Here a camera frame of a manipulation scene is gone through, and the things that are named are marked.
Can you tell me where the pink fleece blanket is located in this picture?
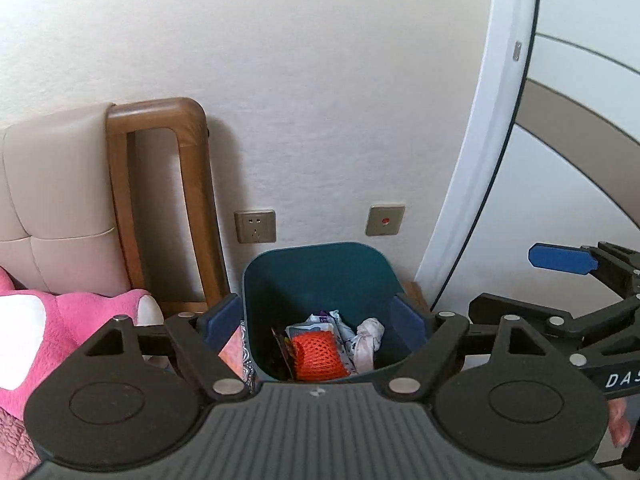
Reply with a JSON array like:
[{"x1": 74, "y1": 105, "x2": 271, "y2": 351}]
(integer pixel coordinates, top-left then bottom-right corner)
[{"x1": 0, "y1": 404, "x2": 47, "y2": 472}]

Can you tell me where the wooden nightstand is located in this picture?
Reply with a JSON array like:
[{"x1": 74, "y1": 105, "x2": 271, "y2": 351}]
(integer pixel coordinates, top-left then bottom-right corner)
[{"x1": 402, "y1": 281, "x2": 434, "y2": 314}]

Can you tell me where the white and brown wardrobe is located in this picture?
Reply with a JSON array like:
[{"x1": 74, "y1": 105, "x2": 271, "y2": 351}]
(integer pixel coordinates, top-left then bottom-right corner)
[{"x1": 414, "y1": 0, "x2": 640, "y2": 313}]

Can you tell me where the pink plush toy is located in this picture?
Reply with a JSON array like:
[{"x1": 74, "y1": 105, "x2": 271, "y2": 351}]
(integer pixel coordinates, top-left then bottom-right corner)
[{"x1": 0, "y1": 265, "x2": 166, "y2": 417}]

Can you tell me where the white tissue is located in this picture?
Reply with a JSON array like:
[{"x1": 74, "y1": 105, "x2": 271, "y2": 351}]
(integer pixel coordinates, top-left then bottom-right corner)
[{"x1": 352, "y1": 316, "x2": 386, "y2": 374}]

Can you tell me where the orange foam net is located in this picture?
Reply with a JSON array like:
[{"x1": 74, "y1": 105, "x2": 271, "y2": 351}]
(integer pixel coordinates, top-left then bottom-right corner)
[{"x1": 291, "y1": 332, "x2": 351, "y2": 381}]

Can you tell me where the person's right hand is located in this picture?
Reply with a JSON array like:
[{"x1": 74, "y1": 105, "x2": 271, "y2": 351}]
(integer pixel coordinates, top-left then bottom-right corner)
[{"x1": 607, "y1": 397, "x2": 632, "y2": 449}]

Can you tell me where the beige padded headboard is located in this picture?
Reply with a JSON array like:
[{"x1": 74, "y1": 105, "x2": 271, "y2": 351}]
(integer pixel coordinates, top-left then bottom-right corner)
[{"x1": 0, "y1": 102, "x2": 137, "y2": 297}]

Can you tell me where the printed pink bed sheet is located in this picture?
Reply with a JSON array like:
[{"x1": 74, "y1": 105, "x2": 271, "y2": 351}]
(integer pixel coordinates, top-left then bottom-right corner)
[{"x1": 219, "y1": 322, "x2": 261, "y2": 396}]

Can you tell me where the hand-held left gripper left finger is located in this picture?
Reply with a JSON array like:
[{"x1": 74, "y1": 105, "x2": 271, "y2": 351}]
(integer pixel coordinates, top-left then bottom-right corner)
[{"x1": 82, "y1": 293, "x2": 251, "y2": 403}]

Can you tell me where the beige wall switch red dot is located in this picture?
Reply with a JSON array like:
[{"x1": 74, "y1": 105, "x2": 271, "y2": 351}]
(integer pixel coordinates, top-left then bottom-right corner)
[{"x1": 364, "y1": 203, "x2": 406, "y2": 238}]

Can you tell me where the beige wall socket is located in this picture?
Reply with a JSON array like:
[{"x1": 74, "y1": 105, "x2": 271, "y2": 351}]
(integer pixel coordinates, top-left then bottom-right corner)
[{"x1": 234, "y1": 208, "x2": 277, "y2": 245}]

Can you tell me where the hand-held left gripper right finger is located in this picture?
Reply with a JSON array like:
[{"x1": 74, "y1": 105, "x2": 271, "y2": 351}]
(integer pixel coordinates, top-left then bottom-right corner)
[{"x1": 387, "y1": 293, "x2": 577, "y2": 403}]

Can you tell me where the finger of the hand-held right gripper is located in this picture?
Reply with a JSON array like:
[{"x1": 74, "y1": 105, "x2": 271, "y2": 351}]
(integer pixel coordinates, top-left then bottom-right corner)
[
  {"x1": 467, "y1": 293, "x2": 640, "y2": 369},
  {"x1": 528, "y1": 241, "x2": 640, "y2": 294}
]

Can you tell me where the teal plastic bin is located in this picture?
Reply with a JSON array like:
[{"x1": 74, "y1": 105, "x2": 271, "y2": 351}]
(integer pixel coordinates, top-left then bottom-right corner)
[{"x1": 241, "y1": 241, "x2": 431, "y2": 386}]

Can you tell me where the purple snack wrapper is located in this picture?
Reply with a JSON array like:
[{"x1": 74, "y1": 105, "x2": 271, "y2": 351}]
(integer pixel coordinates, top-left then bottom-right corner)
[{"x1": 271, "y1": 327, "x2": 296, "y2": 379}]

